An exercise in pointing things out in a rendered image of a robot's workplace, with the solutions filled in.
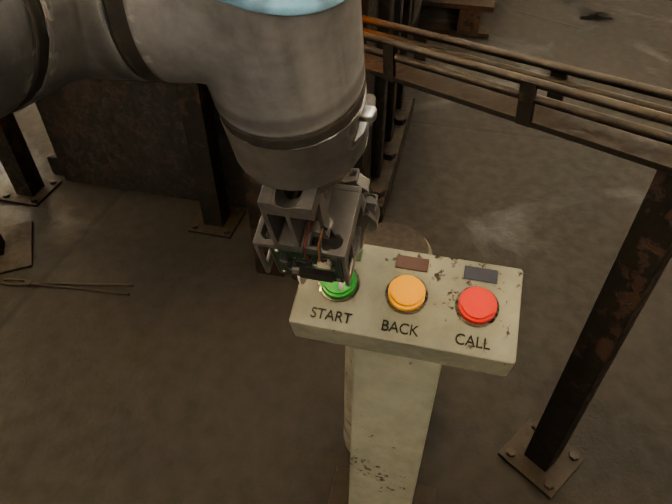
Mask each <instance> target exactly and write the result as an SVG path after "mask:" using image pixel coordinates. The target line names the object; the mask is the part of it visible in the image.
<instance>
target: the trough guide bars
mask: <svg viewBox="0 0 672 504"><path fill-rule="evenodd" d="M362 22H363V23H366V24H370V25H374V26H378V27H382V28H386V29H390V30H394V31H397V32H401V33H405V34H409V35H413V36H414V40H411V39H408V38H404V37H400V36H396V35H392V34H389V33H385V32H381V31H377V30H373V29H369V28H366V27H363V39H364V40H367V41H370V42H374V43H377V44H381V45H383V49H379V48H376V47H373V46H369V45H366V44H364V52H365V53H369V54H372V55H375V56H378V57H382V58H383V79H385V80H388V81H391V82H394V77H395V62H398V63H402V64H405V65H408V66H412V67H415V68H418V69H421V70H425V71H428V72H431V73H435V74H438V75H441V76H445V77H448V78H451V79H455V80H458V81H461V82H464V83H468V84H471V85H474V86H478V87H481V88H484V89H488V90H491V91H494V92H498V93H501V94H504V95H507V96H511V97H514V98H517V99H518V104H517V111H516V118H515V123H517V124H519V125H522V126H525V127H528V128H530V122H531V121H532V120H533V114H534V107H535V104H537V105H541V106H544V107H547V108H550V109H554V110H557V111H560V112H564V113H567V114H570V115H574V116H577V117H580V118H583V119H587V120H590V121H593V122H597V123H600V124H603V125H607V126H610V127H613V128H617V129H620V130H623V131H626V132H630V133H633V134H636V135H640V136H643V137H646V138H650V139H653V140H656V141H660V142H663V143H666V144H669V145H672V133H670V132H666V131H663V130H659V129H656V128H652V127H649V126H646V125H642V124H639V123H635V122H632V121H628V120H625V119H621V118H618V117H614V116H611V115H608V114H604V113H601V112H597V111H594V110H590V109H587V108H583V107H580V106H576V105H573V104H570V103H566V102H563V98H564V96H565V97H568V98H572V99H575V100H579V101H582V102H586V103H590V104H593V105H597V106H600V107H604V108H607V109H611V110H614V111H618V112H621V113H625V114H628V115H632V116H636V117H639V118H643V119H646V120H650V121H653V122H657V123H660V124H664V125H667V126H671V127H672V108H671V107H667V106H663V105H659V104H655V103H652V102H648V101H644V100H640V99H636V98H633V97H629V96H625V95H621V94H617V93H614V92H610V91H606V90H602V89H598V88H594V87H591V86H587V85H583V84H579V83H575V82H572V81H568V80H567V77H568V75H570V76H573V77H577V78H581V79H585V80H589V81H593V82H597V83H601V84H605V85H609V86H613V87H617V88H620V89H624V90H628V91H632V92H636V93H640V94H644V95H648V96H652V97H656V98H660V99H663V100H667V101H671V102H672V90H669V89H665V88H661V87H657V86H653V85H649V84H645V83H641V82H636V81H632V80H628V79H624V78H620V77H616V76H612V75H608V74H604V73H599V72H595V71H591V70H587V69H583V68H579V67H575V66H571V65H567V64H562V63H558V62H554V61H550V60H546V59H542V58H538V57H534V56H530V55H525V54H521V53H517V52H513V51H509V50H505V49H501V48H497V47H493V46H488V45H484V44H480V43H476V42H472V41H468V40H464V39H460V38H456V37H451V36H447V35H443V34H439V33H435V32H431V31H427V30H423V29H419V28H414V27H410V26H406V25H402V24H398V23H394V22H390V21H386V20H382V19H377V18H373V17H369V16H365V15H362ZM426 39H429V40H433V41H437V42H440V43H444V44H448V45H452V46H456V47H460V48H464V49H468V50H472V51H476V52H480V53H483V54H487V55H491V56H495V57H499V58H503V59H507V60H511V61H515V62H519V63H523V64H527V65H530V66H534V67H538V68H542V69H546V70H550V71H551V74H550V76H549V75H545V74H541V73H537V72H533V71H530V70H526V69H522V68H518V67H514V66H511V65H507V64H503V63H499V62H495V61H491V60H488V59H484V58H480V57H476V56H472V55H469V54H465V53H461V52H457V51H453V50H450V49H446V48H442V47H438V46H434V45H430V44H427V43H426ZM395 49H398V50H402V51H406V52H409V53H413V54H414V58H411V57H407V56H404V55H400V54H397V53H395ZM426 57H427V58H430V59H434V60H437V61H441V62H444V63H448V64H452V65H455V66H459V67H462V68H466V69H469V70H473V71H476V72H480V73H483V74H487V75H490V76H494V77H498V78H501V79H505V80H508V81H512V82H515V83H519V84H520V89H518V88H514V87H511V86H507V85H504V84H500V83H497V82H494V81H490V80H487V79H483V78H480V77H476V76H473V75H469V74H466V73H462V72H459V71H456V70H452V69H449V68H445V67H442V66H438V65H435V64H431V63H428V62H426ZM537 89H540V90H544V91H547V97H545V96H542V95H538V94H537Z"/></svg>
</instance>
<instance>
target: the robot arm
mask: <svg viewBox="0 0 672 504"><path fill-rule="evenodd" d="M83 79H107V80H131V81H154V82H169V83H200V84H205V85H207V87H208V90H209V92H210V94H211V97H212V99H213V102H214V104H215V107H216V109H217V112H218V114H219V117H220V120H221V122H222V125H223V127H224V130H225V132H226V134H227V137H228V139H229V142H230V144H231V147H232V149H233V151H234V154H235V156H236V159H237V161H238V163H239V165H240V166H241V167H242V169H243V170H244V171H245V173H247V174H248V175H249V176H251V177H252V178H253V179H254V180H256V181H257V182H258V183H261V184H263V186H262V189H261V192H260V195H259V198H258V201H257V203H258V206H259V208H260V211H261V213H262V214H261V217H260V220H259V223H258V227H257V230H256V233H255V236H254V239H253V242H252V243H253V245H254V247H255V249H256V252H257V254H258V256H259V258H260V260H261V262H262V265H263V267H264V269H265V271H266V273H270V271H271V267H272V264H273V261H275V263H276V266H277V268H278V271H279V272H280V273H286V274H292V275H297V277H298V281H299V283H300V284H304V283H305V282H306V280H307V279H312V280H318V281H324V282H330V283H333V282H334V281H335V282H339V283H338V290H339V291H340V290H342V289H343V287H344V283H346V286H350V283H351V279H352V274H353V270H354V266H355V257H356V256H357V255H358V254H359V252H360V251H361V250H362V248H363V245H364V240H365V238H366V237H367V236H368V235H369V234H371V233H374V232H375V231H376V230H377V225H378V221H379V216H380V208H379V205H378V203H377V200H378V195H377V194H372V193H369V184H370V179H369V178H367V177H365V176H363V175H362V174H361V173H360V171H359V169H358V168H353V167H354V165H355V164H356V162H357V161H358V160H359V158H360V157H361V156H362V154H363V153H364V151H365V148H366V145H367V142H368V136H369V129H370V127H371V125H372V123H373V122H374V121H375V120H376V117H377V108H376V97H375V95H373V94H367V86H366V72H365V56H364V39H363V22H362V5H361V0H0V119H1V118H4V117H6V116H7V115H9V114H12V113H15V112H17V111H20V110H22V109H24V108H25V107H27V106H29V105H31V104H33V103H35V102H36V101H38V100H40V99H42V98H44V97H45V96H47V95H49V94H51V93H53V92H54V91H56V90H58V89H60V88H62V87H63V86H65V85H67V84H69V83H71V82H73V81H76V80H83ZM265 235H266V237H267V239H264V238H265ZM262 246H263V247H269V250H268V254H267V257H265V255H264V253H263V250H262Z"/></svg>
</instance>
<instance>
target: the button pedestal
mask: <svg viewBox="0 0 672 504"><path fill-rule="evenodd" d="M362 249H363V253H362V258H361V261H355V266H354V272H355V273H356V276H357V286H356V289H355V291H354V292H353V293H352V294H351V295H350V296H348V297H346V298H343V299H334V298H331V297H329V296H327V295H326V294H325V293H324V291H323V289H322V287H321V281H318V280H312V279H307V280H306V282H305V283H304V284H300V283H299V285H298V289H297V293H296V296H295V300H294V303H293V307H292V311H291V314H290V318H289V322H290V325H291V327H292V329H293V332H294V334H295V335H296V336H297V337H302V338H308V339H313V340H318V341H323V342H328V343H333V344H339V345H344V346H349V347H354V362H353V390H352V418H351V447H350V468H346V467H342V466H337V469H336V473H335V477H334V482H333V486H332V490H331V494H330V498H329V502H328V504H434V501H435V492H436V488H433V487H428V486H424V485H420V484H416V482H417V478H418V473H419V468H420V464H421V459H422V454H423V450H424V445H425V440H426V436H427V431H428V427H429V422H430V417H431V413H432V408H433V403H434V399H435V394H436V389H437V385H438V380H439V376H440V371H441V366H442V365H447V366H453V367H458V368H463V369H468V370H473V371H479V372H484V373H489V374H494V375H499V376H507V374H508V373H509V372H510V370H511V369H512V367H513V366H514V365H515V363H516V354H517V342H518V330H519V318H520V306H521V294H522V282H523V271H522V269H518V268H512V267H505V266H499V265H493V264H487V263H480V262H474V261H468V260H462V259H455V258H449V257H443V256H437V255H430V254H424V253H418V252H412V251H405V250H399V249H393V248H387V247H380V246H374V245H368V244H364V245H363V248H362ZM397 255H404V256H411V257H417V258H423V259H429V266H428V272H427V273H426V272H420V271H414V270H408V269H402V268H396V267H395V264H396V259H397ZM465 265H466V266H473V267H479V268H485V269H491V270H497V271H498V279H497V284H493V283H487V282H481V281H475V280H469V279H463V276H464V268H465ZM401 275H411V276H414V277H416V278H418V279H419V280H420V281H421V282H422V283H423V284H424V287H425V291H426V294H425V300H424V302H423V303H422V305H421V306H420V307H419V308H417V309H415V310H413V311H402V310H399V309H397V308H395V307H394V306H393V305H392V304H391V302H390V300H389V297H388V288H389V285H390V283H391V282H392V281H393V280H394V279H395V278H397V277H398V276H401ZM470 287H483V288H485V289H487V290H489V291H490V292H491V293H492V294H493V295H494V296H495V298H496V300H497V311H496V313H495V315H494V317H493V318H492V319H491V320H490V321H488V322H487V323H483V324H474V323H471V322H469V321H467V320H465V319H464V318H463V317H462V315H461V314H460V312H459V309H458V301H459V297H460V295H461V294H462V292H463V291H465V290H466V289H468V288H470Z"/></svg>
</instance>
